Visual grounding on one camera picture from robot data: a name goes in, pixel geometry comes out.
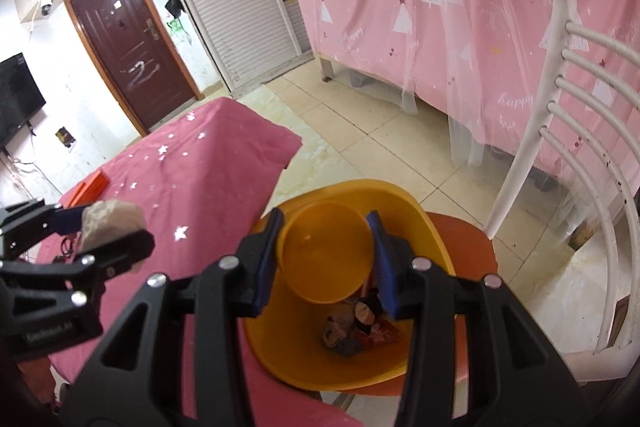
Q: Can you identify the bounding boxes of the white metal chair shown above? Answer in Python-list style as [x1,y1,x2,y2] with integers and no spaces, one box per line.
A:
[484,0,640,388]

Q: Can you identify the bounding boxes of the dark brown door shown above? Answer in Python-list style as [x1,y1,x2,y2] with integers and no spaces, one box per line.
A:
[64,0,205,138]

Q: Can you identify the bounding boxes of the orange box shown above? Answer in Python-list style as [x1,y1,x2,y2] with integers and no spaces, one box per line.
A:
[69,172,109,208]

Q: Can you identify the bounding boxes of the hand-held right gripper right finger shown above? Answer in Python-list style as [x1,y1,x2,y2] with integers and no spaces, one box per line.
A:
[366,209,593,427]

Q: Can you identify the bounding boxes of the pink star print tablecloth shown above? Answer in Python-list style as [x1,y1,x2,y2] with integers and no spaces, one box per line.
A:
[10,97,366,427]

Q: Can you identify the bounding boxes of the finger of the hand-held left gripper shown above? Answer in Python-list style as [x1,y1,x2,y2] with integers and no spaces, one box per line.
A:
[0,229,156,310]
[0,201,86,265]

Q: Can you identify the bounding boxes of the pink tree print curtain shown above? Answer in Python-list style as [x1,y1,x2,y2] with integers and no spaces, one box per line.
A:
[290,0,640,218]

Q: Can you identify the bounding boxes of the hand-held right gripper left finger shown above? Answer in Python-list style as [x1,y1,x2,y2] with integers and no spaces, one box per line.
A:
[60,208,286,427]

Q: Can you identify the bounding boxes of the yellow plastic capsule shell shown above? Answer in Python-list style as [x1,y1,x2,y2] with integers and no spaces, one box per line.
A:
[276,200,377,304]

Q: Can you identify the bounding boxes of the yellow plastic bin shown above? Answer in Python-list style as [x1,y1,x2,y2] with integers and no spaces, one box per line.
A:
[244,179,457,394]

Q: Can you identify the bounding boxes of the white paper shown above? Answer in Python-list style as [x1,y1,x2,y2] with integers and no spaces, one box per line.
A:
[79,200,149,275]

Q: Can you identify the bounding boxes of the black flat television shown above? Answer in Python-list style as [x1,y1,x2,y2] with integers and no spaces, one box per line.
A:
[0,53,47,150]

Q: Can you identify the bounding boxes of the pile of crumpled wrappers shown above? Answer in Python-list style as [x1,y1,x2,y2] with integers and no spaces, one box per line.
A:
[321,292,403,358]

